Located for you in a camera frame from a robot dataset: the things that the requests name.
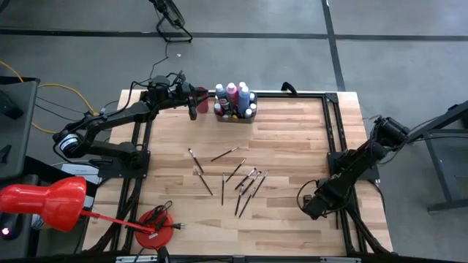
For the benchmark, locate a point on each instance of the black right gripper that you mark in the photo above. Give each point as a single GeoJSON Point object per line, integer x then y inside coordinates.
{"type": "Point", "coordinates": [327, 195]}

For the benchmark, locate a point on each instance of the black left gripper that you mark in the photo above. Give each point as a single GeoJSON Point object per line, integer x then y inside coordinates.
{"type": "Point", "coordinates": [180, 94]}

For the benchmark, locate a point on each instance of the small red paint bottle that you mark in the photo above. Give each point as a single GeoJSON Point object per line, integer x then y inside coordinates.
{"type": "Point", "coordinates": [218, 109]}

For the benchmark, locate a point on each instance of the large teal paint bottle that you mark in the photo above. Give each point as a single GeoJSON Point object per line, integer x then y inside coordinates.
{"type": "Point", "coordinates": [220, 95]}

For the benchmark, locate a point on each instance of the large pink paint bottle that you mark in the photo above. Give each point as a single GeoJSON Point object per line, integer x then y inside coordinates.
{"type": "Point", "coordinates": [232, 95]}

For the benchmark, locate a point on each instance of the small ochre paint bottle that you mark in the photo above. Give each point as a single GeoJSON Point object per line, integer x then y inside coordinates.
{"type": "Point", "coordinates": [234, 117]}

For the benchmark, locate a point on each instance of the large periwinkle paint bottle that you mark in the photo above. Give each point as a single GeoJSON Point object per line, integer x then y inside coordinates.
{"type": "Point", "coordinates": [244, 102]}

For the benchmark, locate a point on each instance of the large coral paint bottle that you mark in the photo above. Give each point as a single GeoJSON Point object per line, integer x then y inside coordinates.
{"type": "Point", "coordinates": [241, 84]}

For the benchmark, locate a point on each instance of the small green paint bottle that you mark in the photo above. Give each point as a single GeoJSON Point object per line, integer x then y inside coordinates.
{"type": "Point", "coordinates": [248, 113]}

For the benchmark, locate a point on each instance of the small dark blue paint bottle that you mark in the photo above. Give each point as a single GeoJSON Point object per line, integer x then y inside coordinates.
{"type": "Point", "coordinates": [252, 97]}

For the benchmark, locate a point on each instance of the small pink paint bottle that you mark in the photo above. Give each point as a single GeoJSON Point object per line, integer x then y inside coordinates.
{"type": "Point", "coordinates": [253, 107]}

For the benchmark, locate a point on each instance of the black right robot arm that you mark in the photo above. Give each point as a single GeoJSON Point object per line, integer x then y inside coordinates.
{"type": "Point", "coordinates": [365, 157]}

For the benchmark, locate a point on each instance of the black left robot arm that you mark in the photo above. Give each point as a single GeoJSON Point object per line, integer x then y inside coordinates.
{"type": "Point", "coordinates": [113, 118]}

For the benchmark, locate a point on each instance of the red plastic cup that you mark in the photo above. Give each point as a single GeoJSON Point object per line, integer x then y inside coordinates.
{"type": "Point", "coordinates": [203, 106]}

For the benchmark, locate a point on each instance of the grey translucent plastic bin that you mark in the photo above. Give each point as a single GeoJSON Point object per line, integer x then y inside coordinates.
{"type": "Point", "coordinates": [241, 121]}

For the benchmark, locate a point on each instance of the black floor fan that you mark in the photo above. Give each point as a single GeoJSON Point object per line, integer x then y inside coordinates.
{"type": "Point", "coordinates": [170, 14]}

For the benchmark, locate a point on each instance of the white flat box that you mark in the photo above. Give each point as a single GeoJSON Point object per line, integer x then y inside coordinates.
{"type": "Point", "coordinates": [78, 170]}

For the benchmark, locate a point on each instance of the red desk lamp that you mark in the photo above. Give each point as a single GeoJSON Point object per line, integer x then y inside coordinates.
{"type": "Point", "coordinates": [44, 202]}

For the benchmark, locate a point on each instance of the grey side table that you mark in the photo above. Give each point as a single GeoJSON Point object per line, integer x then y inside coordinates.
{"type": "Point", "coordinates": [18, 146]}

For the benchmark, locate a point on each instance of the black device on side table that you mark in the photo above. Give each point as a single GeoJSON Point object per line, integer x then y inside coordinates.
{"type": "Point", "coordinates": [9, 107]}

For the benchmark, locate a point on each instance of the black computer mouse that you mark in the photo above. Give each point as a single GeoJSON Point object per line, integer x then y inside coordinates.
{"type": "Point", "coordinates": [11, 224]}

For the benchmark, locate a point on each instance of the silver metal bracket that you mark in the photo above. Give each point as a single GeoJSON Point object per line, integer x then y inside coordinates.
{"type": "Point", "coordinates": [135, 259]}
{"type": "Point", "coordinates": [340, 260]}

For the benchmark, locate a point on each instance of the black metal table frame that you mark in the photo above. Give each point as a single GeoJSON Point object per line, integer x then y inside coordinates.
{"type": "Point", "coordinates": [311, 95]}

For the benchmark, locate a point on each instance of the black metal desk frame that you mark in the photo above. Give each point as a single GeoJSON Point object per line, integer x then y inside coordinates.
{"type": "Point", "coordinates": [438, 175]}

